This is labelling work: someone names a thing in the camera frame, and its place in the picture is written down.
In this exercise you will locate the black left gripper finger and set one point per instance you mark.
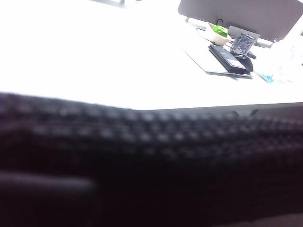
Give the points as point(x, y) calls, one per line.
point(42, 201)

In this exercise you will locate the black mesh office chair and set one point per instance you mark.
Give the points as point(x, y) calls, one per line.
point(165, 177)

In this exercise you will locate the white office desk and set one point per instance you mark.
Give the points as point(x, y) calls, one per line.
point(94, 59)

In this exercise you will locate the grey desk mat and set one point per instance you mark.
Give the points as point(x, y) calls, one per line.
point(201, 59)

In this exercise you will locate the beige bowl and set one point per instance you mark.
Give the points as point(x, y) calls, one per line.
point(218, 39)

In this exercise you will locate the green round item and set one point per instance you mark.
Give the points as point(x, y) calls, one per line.
point(219, 29)

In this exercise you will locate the grey crumpled foil object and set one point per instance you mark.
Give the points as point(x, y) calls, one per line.
point(242, 43)

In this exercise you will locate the small blue packet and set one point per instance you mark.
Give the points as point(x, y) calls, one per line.
point(267, 77)

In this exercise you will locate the grey stand box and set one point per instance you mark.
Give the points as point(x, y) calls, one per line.
point(237, 29)

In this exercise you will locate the grey desk divider panel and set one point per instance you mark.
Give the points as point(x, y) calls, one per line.
point(248, 11)

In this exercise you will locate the white plastic bag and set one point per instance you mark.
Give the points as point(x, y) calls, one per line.
point(288, 54)

